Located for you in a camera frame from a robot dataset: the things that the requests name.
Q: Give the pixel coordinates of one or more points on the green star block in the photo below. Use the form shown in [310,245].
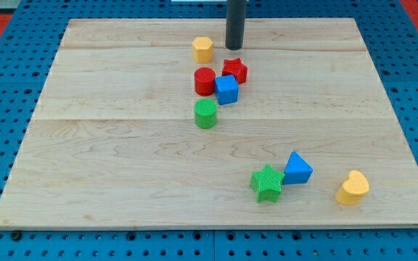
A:
[267,184]

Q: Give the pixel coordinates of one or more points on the yellow hexagon block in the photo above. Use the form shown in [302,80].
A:
[202,49]

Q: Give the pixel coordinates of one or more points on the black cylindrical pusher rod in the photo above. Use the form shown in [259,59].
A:
[235,23]

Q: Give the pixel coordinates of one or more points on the blue cube block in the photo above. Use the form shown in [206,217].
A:
[226,89]

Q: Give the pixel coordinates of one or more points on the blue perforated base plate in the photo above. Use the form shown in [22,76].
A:
[27,50]

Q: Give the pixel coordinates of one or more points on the red cylinder block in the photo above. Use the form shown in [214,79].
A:
[204,81]

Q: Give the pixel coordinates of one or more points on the green cylinder block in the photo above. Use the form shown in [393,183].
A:
[205,113]

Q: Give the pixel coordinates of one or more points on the red star block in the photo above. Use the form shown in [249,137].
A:
[236,68]

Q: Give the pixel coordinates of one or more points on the yellow heart block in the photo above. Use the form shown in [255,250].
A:
[353,189]

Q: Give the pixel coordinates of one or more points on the blue triangle block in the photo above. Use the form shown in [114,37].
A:
[297,170]

